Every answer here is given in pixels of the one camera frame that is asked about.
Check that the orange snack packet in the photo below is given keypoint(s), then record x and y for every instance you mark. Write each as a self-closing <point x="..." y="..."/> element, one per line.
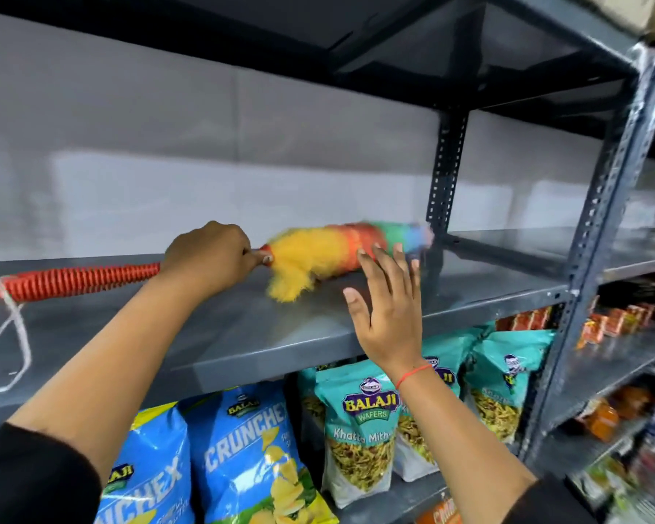
<point x="601" y="421"/>
<point x="632" y="399"/>

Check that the person's left forearm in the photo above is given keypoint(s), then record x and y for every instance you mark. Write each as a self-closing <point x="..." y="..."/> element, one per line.
<point x="103" y="371"/>

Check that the person's left hand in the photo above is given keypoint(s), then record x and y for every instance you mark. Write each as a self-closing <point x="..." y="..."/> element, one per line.
<point x="210" y="256"/>

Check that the person's right forearm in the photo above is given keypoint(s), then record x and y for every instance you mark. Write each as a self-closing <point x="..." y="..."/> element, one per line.
<point x="458" y="447"/>

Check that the teal snack mix packet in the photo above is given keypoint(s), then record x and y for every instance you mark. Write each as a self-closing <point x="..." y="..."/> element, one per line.
<point x="442" y="371"/>
<point x="505" y="381"/>
<point x="357" y="431"/>
<point x="308" y="395"/>

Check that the person's right thumb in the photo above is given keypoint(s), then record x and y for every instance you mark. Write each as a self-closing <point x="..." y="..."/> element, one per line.
<point x="356" y="313"/>

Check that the person's right hand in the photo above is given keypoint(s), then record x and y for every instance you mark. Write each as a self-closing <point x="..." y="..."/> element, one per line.
<point x="393" y="321"/>

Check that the orange printed packet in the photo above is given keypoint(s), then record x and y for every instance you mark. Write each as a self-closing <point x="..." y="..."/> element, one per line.
<point x="439" y="511"/>

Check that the row of small orange packets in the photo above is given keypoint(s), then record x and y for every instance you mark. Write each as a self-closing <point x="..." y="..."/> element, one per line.
<point x="606" y="321"/>

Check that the beige cardboard box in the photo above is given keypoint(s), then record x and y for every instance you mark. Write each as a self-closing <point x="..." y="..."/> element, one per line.
<point x="641" y="13"/>

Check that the person's right little finger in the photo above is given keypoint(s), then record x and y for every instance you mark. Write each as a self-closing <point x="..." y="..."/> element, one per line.
<point x="416" y="281"/>

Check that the black left sleeve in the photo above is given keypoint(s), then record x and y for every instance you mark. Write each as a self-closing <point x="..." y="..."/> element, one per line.
<point x="33" y="480"/>

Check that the grey metal shelf rack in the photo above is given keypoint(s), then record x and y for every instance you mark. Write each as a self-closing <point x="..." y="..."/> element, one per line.
<point x="284" y="327"/>

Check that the person's left fingers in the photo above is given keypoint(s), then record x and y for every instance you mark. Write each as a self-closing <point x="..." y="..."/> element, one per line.
<point x="259" y="259"/>

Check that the multicolour feather duster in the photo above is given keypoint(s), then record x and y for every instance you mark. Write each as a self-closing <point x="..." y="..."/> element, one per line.
<point x="316" y="253"/>

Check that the black sleeve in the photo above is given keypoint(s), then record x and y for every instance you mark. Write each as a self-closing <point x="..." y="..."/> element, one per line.
<point x="546" y="502"/>
<point x="33" y="480"/>

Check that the black right sleeve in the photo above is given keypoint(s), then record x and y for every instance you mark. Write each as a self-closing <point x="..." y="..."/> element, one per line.
<point x="546" y="502"/>

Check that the pile of mixed coloured packets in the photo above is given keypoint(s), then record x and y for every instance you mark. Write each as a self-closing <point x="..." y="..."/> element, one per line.
<point x="633" y="474"/>

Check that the blue chips packet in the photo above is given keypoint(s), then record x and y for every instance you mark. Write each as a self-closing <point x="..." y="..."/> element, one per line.
<point x="153" y="474"/>
<point x="251" y="452"/>

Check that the person's right middle finger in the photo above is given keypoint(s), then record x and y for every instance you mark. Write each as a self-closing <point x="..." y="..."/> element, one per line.
<point x="387" y="270"/>

